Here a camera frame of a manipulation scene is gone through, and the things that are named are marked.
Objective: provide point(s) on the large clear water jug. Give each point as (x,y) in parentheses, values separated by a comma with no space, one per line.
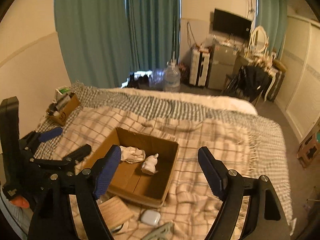
(172,77)

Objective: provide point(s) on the cream plaid blanket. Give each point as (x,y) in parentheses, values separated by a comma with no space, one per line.
(202,172)

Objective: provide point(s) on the large open cardboard box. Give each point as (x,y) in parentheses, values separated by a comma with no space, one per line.
(129,182)

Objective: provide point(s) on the white suitcase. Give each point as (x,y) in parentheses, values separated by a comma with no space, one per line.
(199,67)

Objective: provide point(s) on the white earbuds case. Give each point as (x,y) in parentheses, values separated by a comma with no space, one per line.
(150,217)

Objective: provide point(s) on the teal window curtain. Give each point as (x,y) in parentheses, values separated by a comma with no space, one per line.
(103,41)

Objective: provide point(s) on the grey-green plastic clip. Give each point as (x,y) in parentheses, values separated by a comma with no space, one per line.
(160,232)

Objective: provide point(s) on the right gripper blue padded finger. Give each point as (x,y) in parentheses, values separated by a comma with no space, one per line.
(51,134)

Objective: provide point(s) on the white oval vanity mirror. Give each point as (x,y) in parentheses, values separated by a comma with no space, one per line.
(258,42)

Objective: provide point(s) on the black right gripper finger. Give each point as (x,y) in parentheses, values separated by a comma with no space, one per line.
(52,217)
(265,217)

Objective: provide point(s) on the person's left hand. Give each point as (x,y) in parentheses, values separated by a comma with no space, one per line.
(20,201)

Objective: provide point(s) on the teal corner curtain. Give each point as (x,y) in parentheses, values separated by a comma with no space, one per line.
(272,16)

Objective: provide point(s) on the black jacket on chair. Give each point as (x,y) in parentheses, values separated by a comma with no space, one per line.
(248,84)

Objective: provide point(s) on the beige printed medicine box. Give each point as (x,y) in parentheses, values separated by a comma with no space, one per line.
(115,212)

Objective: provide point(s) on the grey mini fridge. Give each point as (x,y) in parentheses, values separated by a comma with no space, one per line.
(221,64)

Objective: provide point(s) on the white louvered wardrobe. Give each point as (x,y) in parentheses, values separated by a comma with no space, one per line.
(298,97)

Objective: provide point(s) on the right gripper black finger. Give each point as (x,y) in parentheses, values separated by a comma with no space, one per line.
(78,155)

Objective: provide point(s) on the white ceramic rabbit figurine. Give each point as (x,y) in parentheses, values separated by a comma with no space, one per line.
(149,165)

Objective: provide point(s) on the small brown cardboard box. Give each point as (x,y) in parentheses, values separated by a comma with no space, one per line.
(64,104)

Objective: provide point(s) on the black wall television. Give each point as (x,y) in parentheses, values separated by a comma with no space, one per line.
(231,24)

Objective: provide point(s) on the white lace cloth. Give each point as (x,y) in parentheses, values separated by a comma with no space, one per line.
(132,155)

